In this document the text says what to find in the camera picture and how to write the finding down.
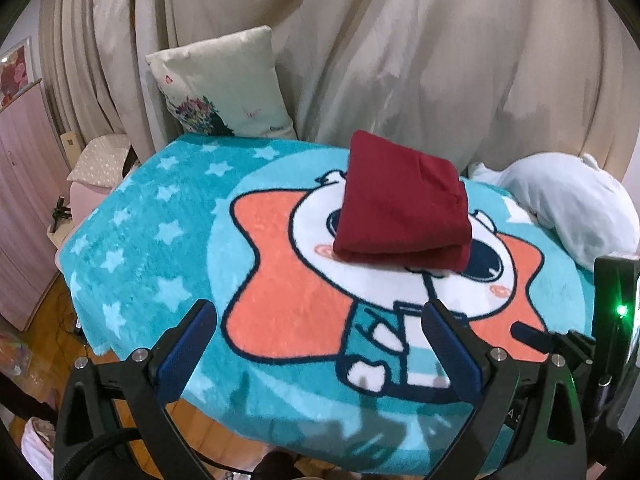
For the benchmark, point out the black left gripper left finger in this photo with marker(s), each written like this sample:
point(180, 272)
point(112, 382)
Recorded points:
point(107, 406)

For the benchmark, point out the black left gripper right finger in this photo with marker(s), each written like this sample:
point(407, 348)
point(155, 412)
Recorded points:
point(549, 440)

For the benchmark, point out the dark red knit garment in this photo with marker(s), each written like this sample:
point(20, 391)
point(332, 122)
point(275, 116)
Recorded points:
point(402, 207)

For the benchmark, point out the pink white fabric bin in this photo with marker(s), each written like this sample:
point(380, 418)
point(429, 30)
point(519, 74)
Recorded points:
point(37, 446)

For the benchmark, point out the white plush toy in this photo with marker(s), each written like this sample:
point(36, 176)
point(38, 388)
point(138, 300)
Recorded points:
point(589, 210)

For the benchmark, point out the turquoise cartoon star blanket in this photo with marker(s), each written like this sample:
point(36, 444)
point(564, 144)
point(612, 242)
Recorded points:
point(313, 354)

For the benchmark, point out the black tripod stand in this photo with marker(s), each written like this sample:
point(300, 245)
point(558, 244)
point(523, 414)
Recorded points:
point(59, 214)

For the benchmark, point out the pink wardrobe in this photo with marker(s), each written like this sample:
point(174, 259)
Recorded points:
point(33, 177)

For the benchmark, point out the beige curtain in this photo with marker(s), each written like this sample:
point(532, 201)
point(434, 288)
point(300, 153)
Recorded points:
point(465, 80)

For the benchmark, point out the floral white pillow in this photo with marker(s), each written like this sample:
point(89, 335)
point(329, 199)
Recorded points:
point(226, 86)

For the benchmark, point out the framed flower picture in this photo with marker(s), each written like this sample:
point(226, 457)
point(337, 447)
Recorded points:
point(16, 71)

